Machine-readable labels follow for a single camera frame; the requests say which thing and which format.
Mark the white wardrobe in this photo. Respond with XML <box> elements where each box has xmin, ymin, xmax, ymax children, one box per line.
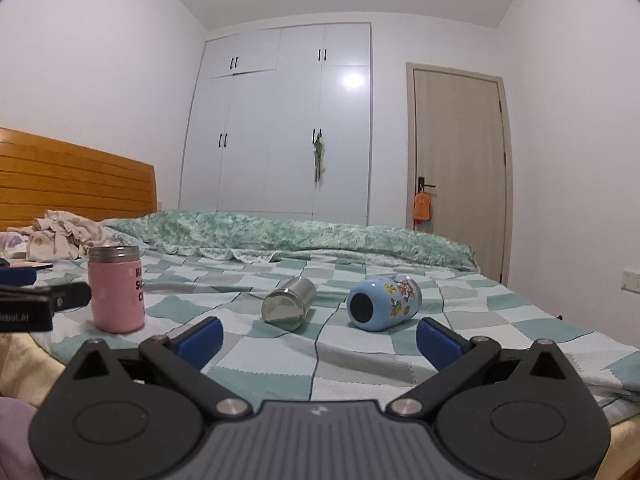
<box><xmin>179</xmin><ymin>22</ymin><xmax>373</xmax><ymax>226</ymax></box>

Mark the green hanging plant sprig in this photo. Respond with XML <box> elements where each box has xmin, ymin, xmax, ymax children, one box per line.
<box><xmin>312</xmin><ymin>130</ymin><xmax>327</xmax><ymax>188</ymax></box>

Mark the orange hanging ornament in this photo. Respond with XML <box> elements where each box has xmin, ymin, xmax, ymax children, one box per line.
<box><xmin>413</xmin><ymin>192</ymin><xmax>433</xmax><ymax>231</ymax></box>

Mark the pink cup with steel lid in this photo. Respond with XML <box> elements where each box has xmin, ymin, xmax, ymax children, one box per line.
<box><xmin>88</xmin><ymin>246</ymin><xmax>147</xmax><ymax>334</ymax></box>

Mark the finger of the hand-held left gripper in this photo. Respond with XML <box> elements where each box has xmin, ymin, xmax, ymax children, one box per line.
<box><xmin>0</xmin><ymin>282</ymin><xmax>92</xmax><ymax>311</ymax></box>
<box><xmin>0</xmin><ymin>268</ymin><xmax>39</xmax><ymax>286</ymax></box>

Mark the crumpled floral cloth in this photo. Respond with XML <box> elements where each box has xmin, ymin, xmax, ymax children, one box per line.
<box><xmin>27</xmin><ymin>210</ymin><xmax>118</xmax><ymax>262</ymax></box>

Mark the checkered green white blanket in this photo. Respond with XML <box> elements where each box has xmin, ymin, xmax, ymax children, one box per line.
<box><xmin>0</xmin><ymin>247</ymin><xmax>640</xmax><ymax>411</ymax></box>

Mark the wooden headboard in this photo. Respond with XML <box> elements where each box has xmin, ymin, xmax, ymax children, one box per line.
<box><xmin>0</xmin><ymin>127</ymin><xmax>157</xmax><ymax>233</ymax></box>

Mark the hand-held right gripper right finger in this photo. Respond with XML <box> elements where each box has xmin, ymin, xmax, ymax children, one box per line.
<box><xmin>390</xmin><ymin>316</ymin><xmax>582</xmax><ymax>417</ymax></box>

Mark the beige cloth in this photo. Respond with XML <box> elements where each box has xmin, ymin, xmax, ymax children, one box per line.
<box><xmin>0</xmin><ymin>332</ymin><xmax>68</xmax><ymax>406</ymax></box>

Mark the pink cloth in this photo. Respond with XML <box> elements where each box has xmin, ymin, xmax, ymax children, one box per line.
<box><xmin>0</xmin><ymin>397</ymin><xmax>43</xmax><ymax>480</ymax></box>

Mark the stainless steel cup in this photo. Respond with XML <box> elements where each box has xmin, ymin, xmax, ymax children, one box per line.
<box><xmin>261</xmin><ymin>276</ymin><xmax>317</xmax><ymax>332</ymax></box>

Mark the light wooden door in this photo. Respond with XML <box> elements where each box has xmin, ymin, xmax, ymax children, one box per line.
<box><xmin>406</xmin><ymin>62</ymin><xmax>513</xmax><ymax>286</ymax></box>

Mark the purple patterned pillow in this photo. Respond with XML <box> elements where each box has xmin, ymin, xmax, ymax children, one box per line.
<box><xmin>0</xmin><ymin>227</ymin><xmax>36</xmax><ymax>261</ymax></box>

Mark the blue cartoon cup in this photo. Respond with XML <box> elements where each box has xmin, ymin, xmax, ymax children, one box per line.
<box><xmin>347</xmin><ymin>275</ymin><xmax>423</xmax><ymax>332</ymax></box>

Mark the green patterned quilt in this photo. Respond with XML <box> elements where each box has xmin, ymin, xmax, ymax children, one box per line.
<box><xmin>97</xmin><ymin>209</ymin><xmax>476</xmax><ymax>272</ymax></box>

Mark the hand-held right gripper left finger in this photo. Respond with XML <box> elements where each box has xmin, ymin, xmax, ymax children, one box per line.
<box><xmin>62</xmin><ymin>316</ymin><xmax>253</xmax><ymax>418</ymax></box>

